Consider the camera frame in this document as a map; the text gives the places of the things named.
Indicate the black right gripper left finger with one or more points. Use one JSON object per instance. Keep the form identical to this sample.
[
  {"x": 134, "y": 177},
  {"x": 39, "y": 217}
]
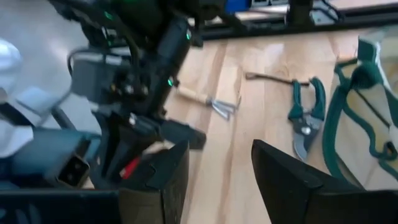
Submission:
[{"x": 161, "y": 186}]

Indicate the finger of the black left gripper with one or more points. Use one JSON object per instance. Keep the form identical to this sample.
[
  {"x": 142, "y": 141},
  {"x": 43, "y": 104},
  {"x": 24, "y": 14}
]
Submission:
[
  {"x": 183, "y": 133},
  {"x": 115, "y": 146}
]

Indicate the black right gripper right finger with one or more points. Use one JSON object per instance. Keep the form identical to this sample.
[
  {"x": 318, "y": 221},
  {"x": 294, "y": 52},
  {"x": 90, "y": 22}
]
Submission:
[{"x": 280, "y": 186}]

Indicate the beige green canvas gardening bag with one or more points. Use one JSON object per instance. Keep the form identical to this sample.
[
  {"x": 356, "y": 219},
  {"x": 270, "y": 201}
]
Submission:
[{"x": 357, "y": 124}]

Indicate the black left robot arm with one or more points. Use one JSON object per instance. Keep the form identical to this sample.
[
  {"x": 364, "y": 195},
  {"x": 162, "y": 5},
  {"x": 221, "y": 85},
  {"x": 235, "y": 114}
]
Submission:
[{"x": 174, "y": 40}]

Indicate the blue box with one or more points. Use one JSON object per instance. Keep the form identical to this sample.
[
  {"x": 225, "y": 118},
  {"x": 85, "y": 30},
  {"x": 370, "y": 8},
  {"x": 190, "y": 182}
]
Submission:
[{"x": 237, "y": 5}]

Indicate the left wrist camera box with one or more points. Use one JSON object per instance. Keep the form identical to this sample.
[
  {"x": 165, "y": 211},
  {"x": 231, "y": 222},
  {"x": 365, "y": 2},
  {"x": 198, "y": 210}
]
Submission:
[{"x": 93, "y": 77}]

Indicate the white plastic mount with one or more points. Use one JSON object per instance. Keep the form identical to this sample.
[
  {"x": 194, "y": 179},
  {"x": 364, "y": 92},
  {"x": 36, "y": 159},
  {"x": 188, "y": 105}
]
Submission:
[{"x": 9, "y": 62}]

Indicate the black frame post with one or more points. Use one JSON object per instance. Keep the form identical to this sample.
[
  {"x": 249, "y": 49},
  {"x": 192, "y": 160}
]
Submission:
[{"x": 299, "y": 11}]

